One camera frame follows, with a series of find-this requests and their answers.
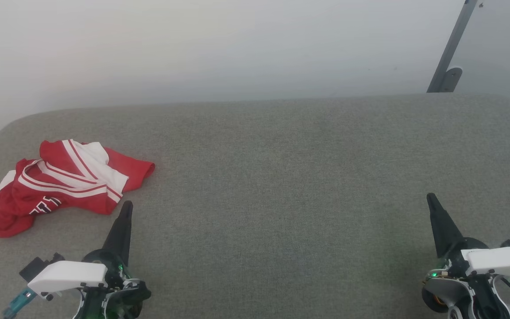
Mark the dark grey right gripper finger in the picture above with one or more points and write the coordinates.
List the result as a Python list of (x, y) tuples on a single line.
[(443, 230)]

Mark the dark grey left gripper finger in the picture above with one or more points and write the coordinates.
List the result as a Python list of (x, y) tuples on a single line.
[(120, 235)]

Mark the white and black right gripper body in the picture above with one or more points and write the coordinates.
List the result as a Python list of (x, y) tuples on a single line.
[(498, 261)]

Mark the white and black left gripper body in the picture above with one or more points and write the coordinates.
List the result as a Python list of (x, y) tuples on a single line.
[(71, 274)]

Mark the red and white jersey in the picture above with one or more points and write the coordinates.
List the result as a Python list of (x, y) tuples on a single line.
[(82, 204)]

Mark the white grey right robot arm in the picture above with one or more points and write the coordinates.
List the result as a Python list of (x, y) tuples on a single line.
[(454, 297)]

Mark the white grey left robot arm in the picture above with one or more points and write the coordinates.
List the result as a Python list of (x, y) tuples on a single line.
[(104, 308)]

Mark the grey fabric sofa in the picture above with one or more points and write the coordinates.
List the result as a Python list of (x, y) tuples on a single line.
[(281, 177)]

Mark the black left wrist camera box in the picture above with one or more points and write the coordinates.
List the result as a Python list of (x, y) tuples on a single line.
[(38, 266)]

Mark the grey pole bracket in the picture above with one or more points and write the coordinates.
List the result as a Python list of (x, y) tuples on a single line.
[(452, 79)]

